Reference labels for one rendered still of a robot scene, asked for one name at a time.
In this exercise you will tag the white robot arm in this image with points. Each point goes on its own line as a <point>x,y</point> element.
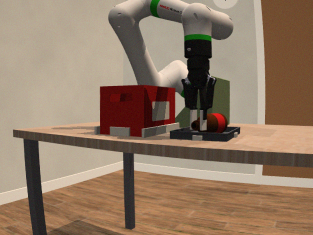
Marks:
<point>200,25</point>

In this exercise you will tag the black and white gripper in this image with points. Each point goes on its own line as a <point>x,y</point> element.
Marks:
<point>197,78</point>

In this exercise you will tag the dark red crate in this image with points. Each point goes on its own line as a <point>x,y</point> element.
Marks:
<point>136,107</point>

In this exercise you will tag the brown bottle with red label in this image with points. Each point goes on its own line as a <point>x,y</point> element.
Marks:
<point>215,123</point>

